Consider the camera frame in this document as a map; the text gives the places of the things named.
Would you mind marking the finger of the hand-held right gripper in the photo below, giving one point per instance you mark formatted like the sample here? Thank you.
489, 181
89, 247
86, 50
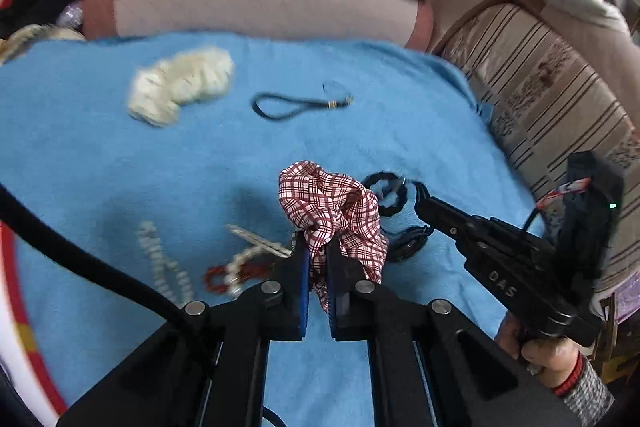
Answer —
447, 217

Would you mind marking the blue towel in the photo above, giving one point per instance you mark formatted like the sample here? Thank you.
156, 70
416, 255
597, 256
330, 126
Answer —
200, 167

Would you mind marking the striped beige sofa cushion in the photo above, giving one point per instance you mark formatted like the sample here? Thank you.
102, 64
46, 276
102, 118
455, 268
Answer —
555, 107

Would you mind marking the white fluffy scrunchie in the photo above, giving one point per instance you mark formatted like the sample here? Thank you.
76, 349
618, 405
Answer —
180, 84

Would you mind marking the red plaid scrunchie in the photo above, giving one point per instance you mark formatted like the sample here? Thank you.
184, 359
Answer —
337, 217

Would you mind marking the silver hair clip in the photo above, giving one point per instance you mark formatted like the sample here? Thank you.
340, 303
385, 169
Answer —
260, 243

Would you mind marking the person's right hand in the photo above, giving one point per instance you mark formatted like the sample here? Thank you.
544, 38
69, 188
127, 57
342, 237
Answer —
542, 352

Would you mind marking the clear plastic bottle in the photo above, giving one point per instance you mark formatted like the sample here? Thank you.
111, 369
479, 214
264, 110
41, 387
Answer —
70, 14

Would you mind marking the person's right forearm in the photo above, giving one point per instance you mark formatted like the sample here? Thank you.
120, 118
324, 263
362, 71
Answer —
582, 394

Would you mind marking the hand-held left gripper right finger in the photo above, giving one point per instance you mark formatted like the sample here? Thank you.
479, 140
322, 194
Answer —
336, 294

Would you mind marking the beige woven cloth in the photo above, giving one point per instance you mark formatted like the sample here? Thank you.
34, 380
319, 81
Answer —
35, 39

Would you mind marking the white cloth with red stripe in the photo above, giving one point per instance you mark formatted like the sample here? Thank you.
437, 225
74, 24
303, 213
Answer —
22, 322

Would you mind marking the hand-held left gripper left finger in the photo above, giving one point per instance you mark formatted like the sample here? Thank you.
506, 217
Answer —
300, 292

